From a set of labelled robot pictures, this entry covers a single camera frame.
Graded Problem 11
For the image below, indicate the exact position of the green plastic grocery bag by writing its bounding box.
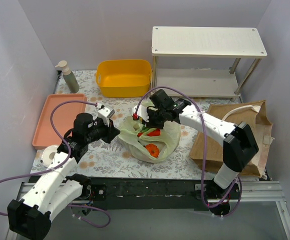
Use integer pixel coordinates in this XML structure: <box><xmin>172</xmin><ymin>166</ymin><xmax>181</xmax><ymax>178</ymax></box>
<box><xmin>118</xmin><ymin>116</ymin><xmax>181</xmax><ymax>164</ymax></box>

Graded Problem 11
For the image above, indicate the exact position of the red dragon fruit toy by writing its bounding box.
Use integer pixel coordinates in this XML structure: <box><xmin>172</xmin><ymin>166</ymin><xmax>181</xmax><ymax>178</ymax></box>
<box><xmin>137</xmin><ymin>128</ymin><xmax>161</xmax><ymax>137</ymax></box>

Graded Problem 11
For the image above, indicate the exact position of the orange pumpkin toy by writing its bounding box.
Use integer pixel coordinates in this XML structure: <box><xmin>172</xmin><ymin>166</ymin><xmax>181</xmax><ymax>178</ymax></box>
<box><xmin>145</xmin><ymin>143</ymin><xmax>160</xmax><ymax>158</ymax></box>

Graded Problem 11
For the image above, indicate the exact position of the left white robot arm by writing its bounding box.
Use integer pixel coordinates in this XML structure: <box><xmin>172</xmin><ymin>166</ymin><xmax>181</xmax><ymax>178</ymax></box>
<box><xmin>7</xmin><ymin>107</ymin><xmax>120</xmax><ymax>240</ymax></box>

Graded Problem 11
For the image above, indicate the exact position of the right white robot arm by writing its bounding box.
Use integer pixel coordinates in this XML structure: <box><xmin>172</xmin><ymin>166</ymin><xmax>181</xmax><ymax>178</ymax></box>
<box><xmin>134</xmin><ymin>87</ymin><xmax>259</xmax><ymax>199</ymax></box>

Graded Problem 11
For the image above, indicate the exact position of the floral table mat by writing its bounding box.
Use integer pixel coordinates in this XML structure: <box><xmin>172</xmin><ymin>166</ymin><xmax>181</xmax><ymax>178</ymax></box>
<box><xmin>30</xmin><ymin>69</ymin><xmax>243</xmax><ymax>180</ymax></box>

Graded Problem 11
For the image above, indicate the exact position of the pink plastic tray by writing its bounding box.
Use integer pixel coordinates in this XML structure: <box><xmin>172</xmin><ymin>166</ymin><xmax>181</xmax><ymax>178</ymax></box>
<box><xmin>32</xmin><ymin>93</ymin><xmax>88</xmax><ymax>151</ymax></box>

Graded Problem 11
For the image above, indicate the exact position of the yellow plastic basket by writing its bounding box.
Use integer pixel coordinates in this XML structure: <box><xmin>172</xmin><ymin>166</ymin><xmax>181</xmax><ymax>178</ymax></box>
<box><xmin>95</xmin><ymin>59</ymin><xmax>152</xmax><ymax>98</ymax></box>

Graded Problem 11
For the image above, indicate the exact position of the white blue tape roll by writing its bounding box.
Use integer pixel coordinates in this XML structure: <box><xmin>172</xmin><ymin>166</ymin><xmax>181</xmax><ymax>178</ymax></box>
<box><xmin>40</xmin><ymin>145</ymin><xmax>59</xmax><ymax>168</ymax></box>

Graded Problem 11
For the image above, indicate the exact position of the grey pump soap bottle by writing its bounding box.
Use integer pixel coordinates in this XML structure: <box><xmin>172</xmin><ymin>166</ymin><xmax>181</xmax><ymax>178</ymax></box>
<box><xmin>55</xmin><ymin>60</ymin><xmax>80</xmax><ymax>94</ymax></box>

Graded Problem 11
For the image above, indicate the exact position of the white two-tier shelf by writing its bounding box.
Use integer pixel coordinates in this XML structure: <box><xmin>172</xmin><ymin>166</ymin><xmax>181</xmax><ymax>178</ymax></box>
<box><xmin>151</xmin><ymin>26</ymin><xmax>267</xmax><ymax>101</ymax></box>

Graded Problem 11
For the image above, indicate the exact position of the brown jute tote bag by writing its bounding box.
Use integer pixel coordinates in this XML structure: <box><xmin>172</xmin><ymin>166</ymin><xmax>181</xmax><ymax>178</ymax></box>
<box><xmin>189</xmin><ymin>100</ymin><xmax>274</xmax><ymax>178</ymax></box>

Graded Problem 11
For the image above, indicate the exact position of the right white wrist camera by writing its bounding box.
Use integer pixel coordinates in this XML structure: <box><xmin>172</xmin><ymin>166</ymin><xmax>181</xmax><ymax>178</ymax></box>
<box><xmin>131</xmin><ymin>105</ymin><xmax>149</xmax><ymax>123</ymax></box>

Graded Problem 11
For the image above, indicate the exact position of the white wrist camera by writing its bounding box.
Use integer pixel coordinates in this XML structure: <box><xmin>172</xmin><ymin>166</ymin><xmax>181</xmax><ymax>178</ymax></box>
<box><xmin>131</xmin><ymin>105</ymin><xmax>149</xmax><ymax>123</ymax></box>
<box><xmin>96</xmin><ymin>103</ymin><xmax>115</xmax><ymax>127</ymax></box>

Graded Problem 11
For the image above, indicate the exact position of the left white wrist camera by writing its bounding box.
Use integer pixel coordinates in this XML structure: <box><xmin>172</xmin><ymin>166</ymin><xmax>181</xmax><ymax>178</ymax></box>
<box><xmin>96</xmin><ymin>103</ymin><xmax>115</xmax><ymax>127</ymax></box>

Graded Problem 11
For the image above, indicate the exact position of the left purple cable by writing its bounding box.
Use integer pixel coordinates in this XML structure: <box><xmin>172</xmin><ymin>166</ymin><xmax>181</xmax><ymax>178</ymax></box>
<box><xmin>0</xmin><ymin>100</ymin><xmax>111</xmax><ymax>228</ymax></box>

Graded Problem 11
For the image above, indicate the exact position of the purple cable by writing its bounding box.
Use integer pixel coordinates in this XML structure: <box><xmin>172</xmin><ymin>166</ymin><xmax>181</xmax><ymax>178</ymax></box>
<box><xmin>0</xmin><ymin>100</ymin><xmax>111</xmax><ymax>228</ymax></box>
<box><xmin>136</xmin><ymin>86</ymin><xmax>244</xmax><ymax>218</ymax></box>

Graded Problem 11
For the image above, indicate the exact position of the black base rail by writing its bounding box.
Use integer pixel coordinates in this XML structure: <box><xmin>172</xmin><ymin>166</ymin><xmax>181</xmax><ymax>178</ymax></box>
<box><xmin>17</xmin><ymin>175</ymin><xmax>286</xmax><ymax>218</ymax></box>

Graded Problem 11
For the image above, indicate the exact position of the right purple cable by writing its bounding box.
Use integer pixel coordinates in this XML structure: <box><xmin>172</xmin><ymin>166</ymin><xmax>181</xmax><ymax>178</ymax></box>
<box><xmin>136</xmin><ymin>86</ymin><xmax>244</xmax><ymax>218</ymax></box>

